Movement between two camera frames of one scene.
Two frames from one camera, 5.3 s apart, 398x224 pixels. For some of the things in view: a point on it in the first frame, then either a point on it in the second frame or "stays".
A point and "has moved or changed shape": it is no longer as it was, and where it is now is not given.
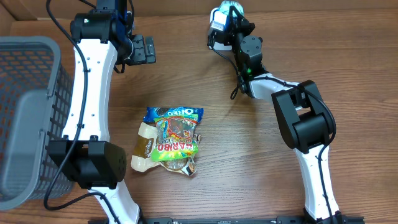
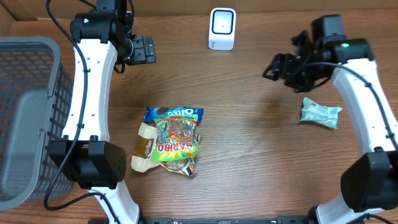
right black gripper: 239,23 → 280,68
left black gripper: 142,55 stays
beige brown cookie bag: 145,144 stays
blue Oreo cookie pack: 152,112 stays
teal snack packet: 225,5 has moved or changed shape
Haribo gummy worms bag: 176,138 stays
